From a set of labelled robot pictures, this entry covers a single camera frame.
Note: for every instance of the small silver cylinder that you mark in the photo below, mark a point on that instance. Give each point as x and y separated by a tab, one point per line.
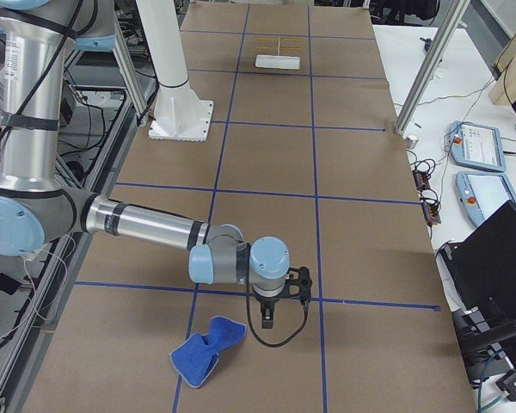
411	141

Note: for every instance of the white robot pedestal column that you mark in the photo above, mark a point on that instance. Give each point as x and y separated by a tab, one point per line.
179	114

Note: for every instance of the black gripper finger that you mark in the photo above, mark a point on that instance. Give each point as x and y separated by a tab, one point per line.
267	315

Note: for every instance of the black monitor stand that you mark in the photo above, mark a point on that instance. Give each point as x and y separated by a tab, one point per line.
486	350

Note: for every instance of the black usb hub upper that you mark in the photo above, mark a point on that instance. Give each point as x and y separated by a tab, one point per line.
421	179

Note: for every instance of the upper teach pendant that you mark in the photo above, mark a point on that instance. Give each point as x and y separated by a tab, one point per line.
476	146

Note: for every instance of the teach pendant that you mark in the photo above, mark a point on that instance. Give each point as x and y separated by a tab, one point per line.
482	194
476	146

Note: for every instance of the blue towel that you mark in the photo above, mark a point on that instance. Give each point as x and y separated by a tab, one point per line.
195	359

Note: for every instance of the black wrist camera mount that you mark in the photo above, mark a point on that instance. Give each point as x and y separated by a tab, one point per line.
298	285

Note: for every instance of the lower teach pendant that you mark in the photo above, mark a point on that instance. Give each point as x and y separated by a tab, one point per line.
482	194

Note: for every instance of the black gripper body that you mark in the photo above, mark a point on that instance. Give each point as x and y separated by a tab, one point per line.
267	302

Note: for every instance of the black laptop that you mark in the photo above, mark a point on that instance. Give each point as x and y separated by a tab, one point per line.
483	266

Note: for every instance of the aluminium frame post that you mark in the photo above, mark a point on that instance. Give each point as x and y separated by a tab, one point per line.
440	42

